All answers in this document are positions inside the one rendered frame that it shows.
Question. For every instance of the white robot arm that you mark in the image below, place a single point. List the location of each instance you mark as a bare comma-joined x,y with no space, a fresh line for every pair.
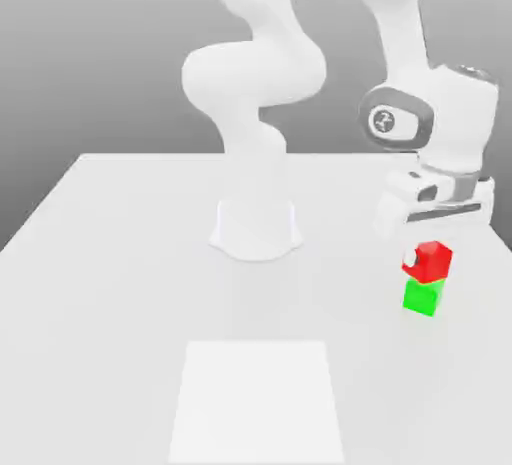
256,73

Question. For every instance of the small green cube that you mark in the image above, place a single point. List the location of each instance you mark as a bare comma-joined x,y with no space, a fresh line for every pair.
422,299

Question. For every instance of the small red cube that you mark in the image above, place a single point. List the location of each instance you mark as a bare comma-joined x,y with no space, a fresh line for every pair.
434,263

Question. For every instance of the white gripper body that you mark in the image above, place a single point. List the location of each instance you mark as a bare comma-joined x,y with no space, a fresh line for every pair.
444,214

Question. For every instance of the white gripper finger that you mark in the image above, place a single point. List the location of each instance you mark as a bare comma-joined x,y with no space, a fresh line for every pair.
409,258

